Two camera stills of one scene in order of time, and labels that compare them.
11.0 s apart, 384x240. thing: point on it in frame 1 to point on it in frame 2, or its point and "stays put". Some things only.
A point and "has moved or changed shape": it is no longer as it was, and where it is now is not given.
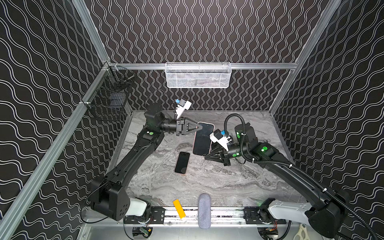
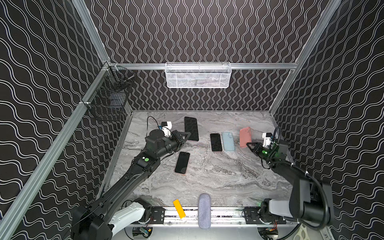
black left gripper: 181,126 to 179,139
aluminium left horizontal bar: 9,213 stays put
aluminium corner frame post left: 89,24 stays put
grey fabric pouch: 204,211 stays put
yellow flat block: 179,208 stays put
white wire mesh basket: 198,74 stays put
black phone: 203,141 has moved or changed shape
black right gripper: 224,154 to 260,149
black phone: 182,162 stays put
